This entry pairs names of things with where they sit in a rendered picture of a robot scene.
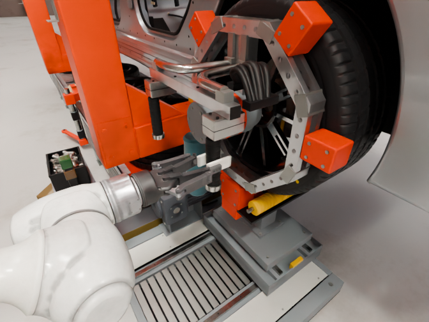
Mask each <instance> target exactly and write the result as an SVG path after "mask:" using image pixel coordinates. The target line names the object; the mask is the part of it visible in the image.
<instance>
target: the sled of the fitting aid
mask: <svg viewBox="0 0 429 322"><path fill-rule="evenodd" d="M219 207H220V206H219ZM219 207H218V208H219ZM215 209H216V208H215ZM215 209H214V210H215ZM204 225H205V226H206V227H207V228H208V229H209V230H210V232H211V233H212V234H213V235H214V236H215V238H216V239H217V240H218V241H219V242H220V243H221V244H222V245H223V246H224V247H225V249H226V250H227V251H228V252H229V254H230V255H231V256H232V257H233V258H234V259H235V260H236V261H237V262H238V263H239V265H240V266H241V267H242V268H243V270H244V271H245V272H246V273H247V274H248V275H249V276H250V277H251V278H252V279H253V281H254V282H255V283H256V284H257V285H258V287H260V288H261V290H262V291H263V292H264V293H265V294H266V295H267V296H269V295H270V294H271V293H272V292H273V291H275V290H276V289H278V288H279V287H280V286H281V285H282V284H284V283H285V282H287V281H288V280H289V279H290V278H291V277H293V276H294V275H295V274H296V273H297V272H299V271H300V270H301V269H303V268H304V267H305V266H306V265H307V264H309V263H310V262H312V261H313V260H314V259H315V258H316V257H318V256H319V255H320V252H321V250H322V246H323V245H322V244H321V243H320V242H318V241H317V240H316V239H315V238H313V237H311V240H309V241H308V242H306V243H305V244H304V245H302V246H301V247H300V248H298V249H297V250H295V251H294V252H293V253H291V254H290V255H289V256H287V257H286V258H285V259H283V260H282V261H280V262H279V263H278V264H276V265H275V266H273V267H272V268H271V269H269V270H268V271H265V269H263V267H261V265H260V264H259V263H258V262H257V261H256V260H255V259H254V258H253V257H252V256H251V255H250V254H249V253H248V252H247V251H246V250H245V248H244V247H243V246H242V245H241V244H240V243H239V242H238V241H237V240H236V239H235V238H234V237H233V236H232V235H231V234H230V233H229V232H228V231H227V230H226V228H224V227H223V226H222V225H221V224H220V223H219V221H217V219H216V218H215V217H214V216H213V210H211V211H209V212H207V213H205V214H204Z"/></svg>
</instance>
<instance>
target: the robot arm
mask: <svg viewBox="0 0 429 322"><path fill-rule="evenodd" d="M196 165H197V166H198V167H201V166H203V165H206V167H203V168H200V169H196V170H193V171H188V172H185V171H187V170H189V169H191V168H192V167H195V166H196ZM230 166H231V156H230V155H229V156H226V157H223V158H221V153H220V159H218V160H215V161H213V162H210V163H208V164H206V154H205V153H203V154H201V155H198V156H197V154H196V153H192V156H191V155H190V153H186V154H184V155H179V156H177V157H174V158H170V159H167V160H163V161H159V162H152V168H153V170H151V171H150V172H149V171H148V170H146V169H144V170H142V171H139V172H136V173H133V174H132V175H131V176H129V175H128V174H126V173H123V174H120V175H117V176H114V177H111V178H109V179H106V180H102V181H99V182H96V183H90V184H81V185H77V186H74V187H70V188H66V189H64V190H60V191H58V192H54V193H53V194H50V195H47V196H45V197H42V198H40V199H38V200H36V201H34V202H32V203H31V204H28V205H27V206H25V207H24V208H22V209H21V210H19V211H18V212H16V214H14V215H13V217H12V218H11V220H10V236H11V240H12V242H13V245H11V246H8V247H2V248H0V303H7V304H10V305H13V306H15V307H16V308H18V309H19V310H21V311H22V312H23V313H24V315H25V316H41V317H44V318H47V319H48V320H50V321H52V322H118V321H119V320H120V319H121V318H122V317H123V315H124V314H125V312H126V310H127V308H128V306H129V304H130V301H131V299H132V294H133V288H134V286H135V270H134V266H133V261H132V257H131V255H130V252H129V250H128V247H127V245H126V243H125V241H124V239H123V237H122V235H121V233H120V232H119V231H118V229H117V227H116V226H115V225H114V224H115V223H118V222H121V221H122V220H124V219H127V218H129V217H132V216H134V215H136V214H138V213H140V212H141V210H142V207H146V206H149V205H150V204H153V203H156V202H158V200H159V198H161V196H168V195H171V194H172V195H174V196H176V200H178V201H180V200H182V198H183V197H184V196H185V195H187V194H189V193H191V192H193V191H195V190H197V189H199V188H201V187H203V186H205V185H207V184H209V183H211V182H212V174H215V173H218V172H220V171H221V170H222V169H225V168H227V167H230Z"/></svg>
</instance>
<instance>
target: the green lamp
mask: <svg viewBox="0 0 429 322"><path fill-rule="evenodd" d="M58 160H59V163H60V165H61V168H62V170H65V169H69V168H71V167H73V163H72V160H71V158H70V156H69V155H65V156H62V157H58Z"/></svg>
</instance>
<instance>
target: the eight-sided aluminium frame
mask: <svg viewBox="0 0 429 322"><path fill-rule="evenodd" d="M281 23H282V20H280V19H263V18H256V17H243V16H238V15H222V16H215V18H214V20H213V21H212V22H211V25H210V27H209V29H208V31H207V33H206V35H205V37H204V39H203V40H202V42H201V44H200V46H199V48H198V50H197V51H196V53H195V55H194V56H193V58H192V62H191V64H192V63H204V62H210V61H214V59H215V57H216V56H217V55H218V53H219V51H220V50H221V49H222V47H223V46H224V44H225V42H226V41H227V39H228V32H232V33H235V35H248V36H249V37H252V38H259V39H263V41H264V43H265V44H266V47H267V49H268V51H269V53H270V55H271V57H272V58H273V61H274V62H275V65H276V67H277V69H278V71H279V73H280V75H281V77H282V79H283V81H284V83H285V85H286V87H287V89H288V91H289V93H290V96H291V98H292V100H293V102H294V104H295V106H296V110H295V114H294V120H293V124H292V131H291V135H290V141H289V148H288V152H287V158H286V162H285V168H284V169H281V170H279V171H276V172H273V173H271V174H268V175H266V176H263V177H260V176H259V175H258V174H256V173H255V172H253V171H252V170H251V169H249V168H248V167H247V166H245V165H243V164H242V163H241V162H239V161H238V160H236V159H235V158H234V157H232V156H231V166H230V167H227V168H225V169H222V171H223V172H225V173H226V174H227V175H228V176H230V177H231V178H232V179H233V180H234V181H236V182H237V183H238V184H240V185H241V186H242V187H243V188H245V190H246V191H249V193H251V194H256V193H257V192H260V191H263V190H267V189H270V188H274V187H277V186H280V185H284V184H289V183H291V182H293V181H296V180H298V179H300V178H302V177H303V176H305V175H307V174H308V170H309V168H310V167H311V165H310V164H309V163H308V162H305V161H304V160H302V159H300V155H301V150H302V146H303V141H304V138H305V135H307V134H310V133H312V132H314V131H316V130H318V129H319V127H320V122H321V119H322V114H323V112H324V111H325V109H324V106H325V103H326V99H325V97H324V95H323V92H322V89H320V87H319V85H318V83H317V81H316V79H315V77H314V75H313V73H312V71H311V69H310V67H309V65H308V63H307V61H306V59H305V57H304V55H303V54H300V55H295V56H288V55H286V53H285V51H284V50H283V49H282V47H281V45H280V44H279V43H278V41H277V40H276V38H275V37H274V34H275V32H276V30H277V29H278V27H279V25H280V24H281ZM220 144H221V148H220V149H221V158H223V157H226V156H229V155H230V154H229V152H228V151H227V149H226V147H225V144H224V142H223V140H221V143H220Z"/></svg>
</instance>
